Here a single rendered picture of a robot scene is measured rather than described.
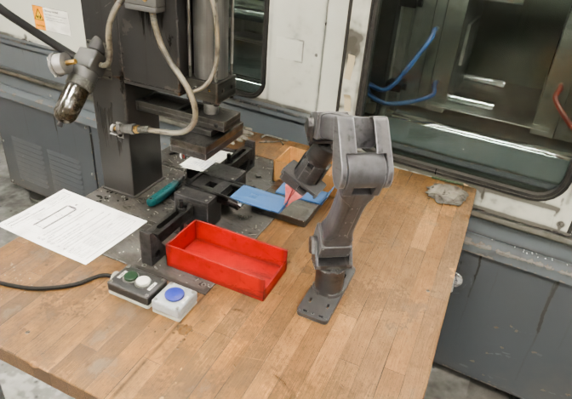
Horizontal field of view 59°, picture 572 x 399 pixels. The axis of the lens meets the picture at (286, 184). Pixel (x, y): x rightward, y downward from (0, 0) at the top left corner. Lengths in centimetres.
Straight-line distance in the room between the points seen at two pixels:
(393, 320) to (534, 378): 109
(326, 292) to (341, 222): 20
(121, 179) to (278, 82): 72
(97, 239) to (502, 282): 131
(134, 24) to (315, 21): 71
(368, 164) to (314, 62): 99
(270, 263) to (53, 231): 54
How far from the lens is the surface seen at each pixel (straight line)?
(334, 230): 99
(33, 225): 141
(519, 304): 194
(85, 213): 141
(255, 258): 120
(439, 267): 129
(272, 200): 127
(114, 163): 145
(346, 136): 85
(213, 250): 123
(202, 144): 119
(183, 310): 106
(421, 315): 114
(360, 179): 84
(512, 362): 211
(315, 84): 181
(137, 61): 127
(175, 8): 117
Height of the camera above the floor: 165
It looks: 30 degrees down
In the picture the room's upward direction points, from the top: 5 degrees clockwise
